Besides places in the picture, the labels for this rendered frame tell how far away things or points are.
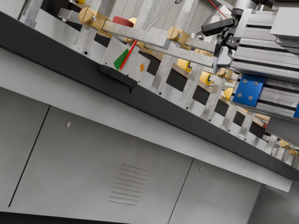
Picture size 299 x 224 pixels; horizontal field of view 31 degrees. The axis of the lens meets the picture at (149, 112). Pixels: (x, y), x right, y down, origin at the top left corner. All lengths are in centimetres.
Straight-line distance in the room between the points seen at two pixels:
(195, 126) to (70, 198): 63
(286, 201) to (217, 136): 182
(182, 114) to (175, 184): 78
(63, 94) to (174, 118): 65
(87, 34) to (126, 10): 535
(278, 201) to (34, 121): 277
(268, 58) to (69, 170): 104
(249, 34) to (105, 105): 60
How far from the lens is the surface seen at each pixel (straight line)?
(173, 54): 188
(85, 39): 172
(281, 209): 439
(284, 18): 134
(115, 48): 183
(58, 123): 207
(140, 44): 193
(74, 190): 229
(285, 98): 146
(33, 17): 154
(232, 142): 285
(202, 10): 803
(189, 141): 251
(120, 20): 201
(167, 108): 217
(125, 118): 203
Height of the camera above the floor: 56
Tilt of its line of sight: 2 degrees up
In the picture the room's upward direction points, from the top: 22 degrees clockwise
